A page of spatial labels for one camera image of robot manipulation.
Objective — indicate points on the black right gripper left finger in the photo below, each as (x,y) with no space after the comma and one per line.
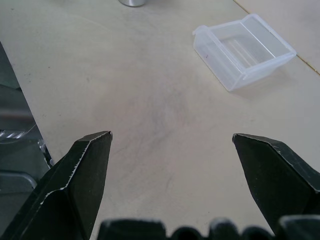
(75,190)

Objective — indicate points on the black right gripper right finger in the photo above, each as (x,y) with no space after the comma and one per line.
(280,180)

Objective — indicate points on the silver can with red stripe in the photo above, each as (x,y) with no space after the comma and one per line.
(131,2)

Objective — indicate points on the grey metal part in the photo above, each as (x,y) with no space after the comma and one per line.
(15,181)

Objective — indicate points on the clear plastic bag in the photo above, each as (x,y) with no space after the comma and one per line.
(217,62)

